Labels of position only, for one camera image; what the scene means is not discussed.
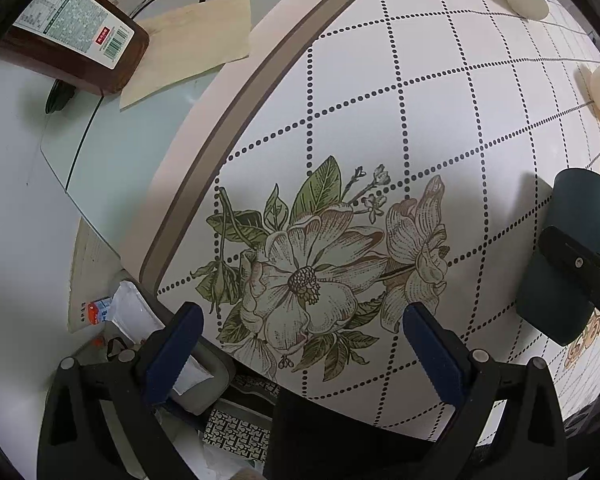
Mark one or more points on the floral printed table mat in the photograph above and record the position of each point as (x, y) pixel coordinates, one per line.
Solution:
(380, 110)

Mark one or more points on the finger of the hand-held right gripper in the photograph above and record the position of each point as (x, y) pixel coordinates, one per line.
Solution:
(575, 260)

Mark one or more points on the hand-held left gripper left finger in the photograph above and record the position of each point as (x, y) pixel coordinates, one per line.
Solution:
(174, 360)

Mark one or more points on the black clip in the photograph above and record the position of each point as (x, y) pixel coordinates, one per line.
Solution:
(59, 96)

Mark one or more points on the beige paper sheet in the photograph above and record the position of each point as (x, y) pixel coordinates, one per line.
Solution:
(190, 45)

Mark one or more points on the black white patterned box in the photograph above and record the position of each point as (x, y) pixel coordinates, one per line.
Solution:
(235, 431)

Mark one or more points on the beige card sheet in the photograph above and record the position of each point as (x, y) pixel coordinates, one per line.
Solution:
(87, 270)

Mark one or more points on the white plastic packet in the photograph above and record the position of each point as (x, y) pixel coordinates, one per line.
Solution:
(130, 310)

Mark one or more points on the small red blue packet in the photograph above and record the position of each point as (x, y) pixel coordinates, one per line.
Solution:
(97, 311)

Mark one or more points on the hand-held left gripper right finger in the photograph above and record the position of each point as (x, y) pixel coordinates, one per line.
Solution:
(437, 360)

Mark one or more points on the grey plastic container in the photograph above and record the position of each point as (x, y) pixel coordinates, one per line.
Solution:
(215, 374)

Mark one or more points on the brown bottle with white label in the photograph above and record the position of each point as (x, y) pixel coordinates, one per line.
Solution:
(80, 62)

